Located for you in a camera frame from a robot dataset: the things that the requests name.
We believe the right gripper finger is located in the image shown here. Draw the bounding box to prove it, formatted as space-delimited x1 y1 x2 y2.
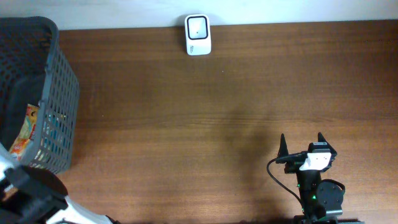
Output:
277 133 289 158
317 132 333 149

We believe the yellow wet wipes pack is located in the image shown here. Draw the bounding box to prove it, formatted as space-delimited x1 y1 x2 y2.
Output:
9 104 39 161

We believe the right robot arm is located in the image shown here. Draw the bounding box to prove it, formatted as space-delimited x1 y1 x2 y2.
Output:
275 133 360 224

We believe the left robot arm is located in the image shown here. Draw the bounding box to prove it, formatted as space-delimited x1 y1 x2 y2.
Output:
1 146 118 224

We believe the grey plastic mesh basket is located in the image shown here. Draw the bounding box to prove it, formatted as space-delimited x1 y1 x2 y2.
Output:
1 16 80 174

